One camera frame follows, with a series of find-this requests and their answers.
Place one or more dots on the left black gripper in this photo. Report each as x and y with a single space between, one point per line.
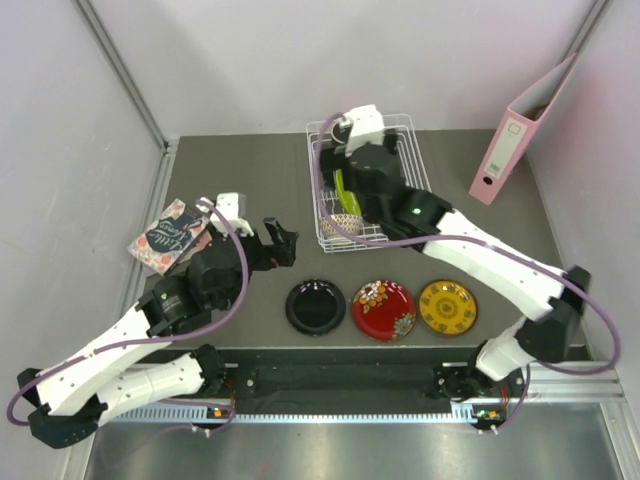
286 239

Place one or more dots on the white wire dish rack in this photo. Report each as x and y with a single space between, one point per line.
417 209

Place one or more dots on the black plate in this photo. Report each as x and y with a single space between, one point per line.
315 307

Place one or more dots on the red floral plate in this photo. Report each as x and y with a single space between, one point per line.
384 311

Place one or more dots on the yellow brown plate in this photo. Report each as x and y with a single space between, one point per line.
448 308

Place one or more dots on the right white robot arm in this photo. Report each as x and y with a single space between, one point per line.
551 300

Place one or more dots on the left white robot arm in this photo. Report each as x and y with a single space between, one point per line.
73 400

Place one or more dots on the green plate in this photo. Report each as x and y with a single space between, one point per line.
346 198

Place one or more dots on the patterned ceramic bowl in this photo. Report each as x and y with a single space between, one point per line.
350 223

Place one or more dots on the black floral mug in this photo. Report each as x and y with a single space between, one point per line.
340 131

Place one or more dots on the floral cover book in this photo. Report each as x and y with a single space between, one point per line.
167 240

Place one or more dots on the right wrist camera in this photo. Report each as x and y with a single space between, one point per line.
365 125

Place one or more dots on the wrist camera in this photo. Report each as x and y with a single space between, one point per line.
232 206
365 125

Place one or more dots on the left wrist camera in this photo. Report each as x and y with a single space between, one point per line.
232 206

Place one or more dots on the pink ring binder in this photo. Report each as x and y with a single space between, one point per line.
521 121

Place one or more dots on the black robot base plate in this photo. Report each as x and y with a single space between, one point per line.
358 380

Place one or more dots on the white cable duct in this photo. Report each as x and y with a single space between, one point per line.
161 413

